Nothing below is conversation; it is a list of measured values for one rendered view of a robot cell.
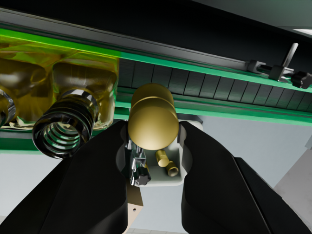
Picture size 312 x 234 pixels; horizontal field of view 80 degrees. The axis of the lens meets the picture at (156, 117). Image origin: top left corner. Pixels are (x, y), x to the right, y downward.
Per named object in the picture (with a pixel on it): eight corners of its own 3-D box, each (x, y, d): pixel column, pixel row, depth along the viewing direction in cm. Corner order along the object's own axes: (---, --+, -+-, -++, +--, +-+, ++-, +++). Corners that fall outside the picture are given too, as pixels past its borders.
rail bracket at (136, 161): (148, 95, 38) (166, 123, 27) (134, 161, 45) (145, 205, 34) (133, 93, 37) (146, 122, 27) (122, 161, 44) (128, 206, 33)
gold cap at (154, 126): (130, 82, 15) (124, 104, 11) (174, 82, 15) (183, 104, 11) (132, 120, 17) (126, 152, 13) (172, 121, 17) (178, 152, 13)
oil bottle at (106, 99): (120, 53, 33) (119, 78, 14) (116, 83, 36) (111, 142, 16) (87, 46, 32) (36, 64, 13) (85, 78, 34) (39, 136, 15)
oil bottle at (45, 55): (85, 45, 32) (34, 73, 13) (83, 78, 34) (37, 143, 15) (48, 38, 30) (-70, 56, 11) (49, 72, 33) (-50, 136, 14)
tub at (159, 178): (193, 110, 58) (206, 123, 51) (175, 167, 67) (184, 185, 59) (138, 104, 53) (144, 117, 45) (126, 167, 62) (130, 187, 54)
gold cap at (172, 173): (174, 178, 61) (170, 168, 64) (180, 169, 60) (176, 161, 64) (165, 174, 59) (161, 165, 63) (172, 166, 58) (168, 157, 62)
